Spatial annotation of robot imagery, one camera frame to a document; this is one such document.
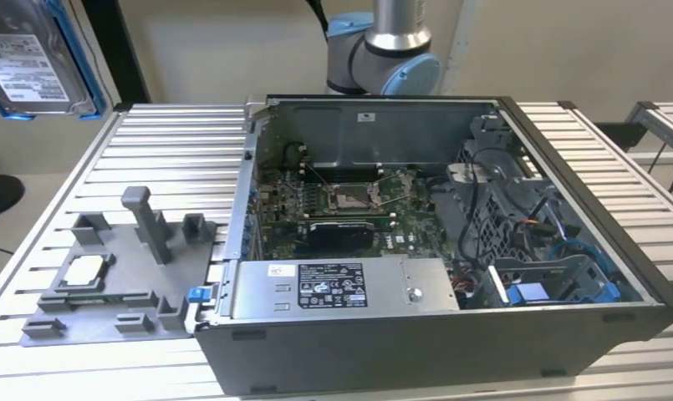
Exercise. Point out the hard disk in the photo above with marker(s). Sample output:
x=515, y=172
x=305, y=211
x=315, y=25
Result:
x=31, y=67

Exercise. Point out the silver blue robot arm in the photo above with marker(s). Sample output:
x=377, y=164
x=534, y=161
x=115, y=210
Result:
x=394, y=37

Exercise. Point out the grey disk bay cage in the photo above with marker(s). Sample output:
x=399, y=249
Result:
x=498, y=217

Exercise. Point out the silver CPU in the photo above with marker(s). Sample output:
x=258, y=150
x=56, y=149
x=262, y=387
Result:
x=84, y=271

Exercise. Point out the grey parts rack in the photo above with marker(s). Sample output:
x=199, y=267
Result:
x=130, y=284

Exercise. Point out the thin metal locking lever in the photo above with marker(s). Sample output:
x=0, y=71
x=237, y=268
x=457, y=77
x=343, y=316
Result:
x=317, y=173

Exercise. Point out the black RAM slot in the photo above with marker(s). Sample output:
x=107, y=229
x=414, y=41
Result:
x=350, y=216
x=345, y=169

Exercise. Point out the blue case latch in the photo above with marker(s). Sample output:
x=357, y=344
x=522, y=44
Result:
x=198, y=293

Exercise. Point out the CPU socket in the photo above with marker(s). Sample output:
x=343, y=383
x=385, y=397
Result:
x=349, y=196

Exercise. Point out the silver power supply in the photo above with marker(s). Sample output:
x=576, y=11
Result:
x=258, y=288

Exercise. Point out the black graphics card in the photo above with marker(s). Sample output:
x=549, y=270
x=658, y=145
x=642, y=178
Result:
x=342, y=236

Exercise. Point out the green motherboard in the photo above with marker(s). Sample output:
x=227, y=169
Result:
x=414, y=234

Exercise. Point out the black open PC case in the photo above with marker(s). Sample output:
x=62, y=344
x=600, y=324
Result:
x=369, y=355

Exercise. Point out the blue carrier in bay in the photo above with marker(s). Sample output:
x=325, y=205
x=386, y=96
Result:
x=527, y=292

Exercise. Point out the metal slat side table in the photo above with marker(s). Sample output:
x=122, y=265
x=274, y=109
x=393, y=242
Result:
x=668, y=121

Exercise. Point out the black upright post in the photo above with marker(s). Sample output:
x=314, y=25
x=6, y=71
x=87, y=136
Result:
x=120, y=42

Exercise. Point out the black table bracket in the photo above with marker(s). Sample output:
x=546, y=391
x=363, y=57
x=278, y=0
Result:
x=620, y=135

